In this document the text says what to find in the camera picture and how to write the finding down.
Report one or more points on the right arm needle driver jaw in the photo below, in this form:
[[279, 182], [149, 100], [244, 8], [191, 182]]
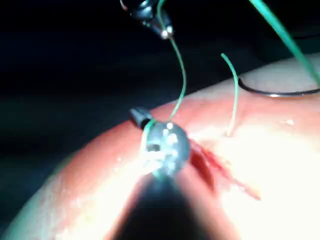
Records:
[[141, 116]]

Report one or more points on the left arm needle driver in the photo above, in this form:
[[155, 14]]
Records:
[[143, 10]]

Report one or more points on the left arm needle driver jaw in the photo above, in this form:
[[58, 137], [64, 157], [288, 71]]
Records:
[[161, 30], [168, 24]]

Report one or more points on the right arm needle driver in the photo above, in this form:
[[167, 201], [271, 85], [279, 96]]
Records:
[[172, 150]]

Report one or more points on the blue thread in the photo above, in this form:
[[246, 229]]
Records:
[[183, 75]]

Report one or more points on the curved steel needle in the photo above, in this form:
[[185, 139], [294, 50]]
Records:
[[275, 95]]

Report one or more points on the dark right arm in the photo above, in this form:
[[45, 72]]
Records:
[[162, 212]]

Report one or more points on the tissue pad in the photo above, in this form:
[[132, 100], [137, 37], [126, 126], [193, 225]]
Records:
[[250, 162]]

